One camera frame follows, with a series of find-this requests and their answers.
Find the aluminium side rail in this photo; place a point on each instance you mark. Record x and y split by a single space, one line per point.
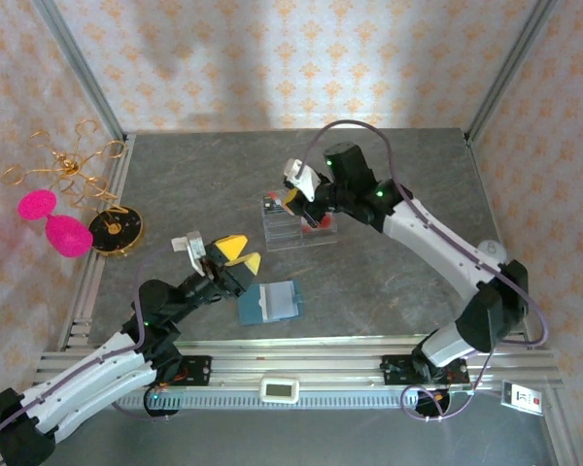
121 167

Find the white digital timer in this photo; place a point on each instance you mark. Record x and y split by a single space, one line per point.
279 389

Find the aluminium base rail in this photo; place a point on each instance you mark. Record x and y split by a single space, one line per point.
296 359

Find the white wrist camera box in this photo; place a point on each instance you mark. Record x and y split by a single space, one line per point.
194 250
306 182

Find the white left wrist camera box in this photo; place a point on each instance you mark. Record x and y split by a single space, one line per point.
194 250

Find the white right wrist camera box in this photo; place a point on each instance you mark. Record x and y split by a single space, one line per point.
306 182

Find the aluminium frame post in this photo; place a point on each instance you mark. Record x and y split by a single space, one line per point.
80 63
511 63

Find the clear acrylic card stand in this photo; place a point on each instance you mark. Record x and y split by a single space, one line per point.
282 238

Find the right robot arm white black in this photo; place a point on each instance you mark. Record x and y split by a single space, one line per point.
432 238

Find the yellow white can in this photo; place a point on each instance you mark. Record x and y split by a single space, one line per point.
490 247

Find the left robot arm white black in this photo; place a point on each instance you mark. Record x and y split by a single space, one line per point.
87 378

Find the pink fuzzy double pompom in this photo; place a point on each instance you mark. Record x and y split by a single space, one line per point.
68 235

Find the blue leather card holder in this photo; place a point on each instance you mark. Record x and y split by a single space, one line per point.
252 310

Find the white card with red circles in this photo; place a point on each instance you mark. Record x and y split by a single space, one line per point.
326 223

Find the black VIP card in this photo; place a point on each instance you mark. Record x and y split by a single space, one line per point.
272 208

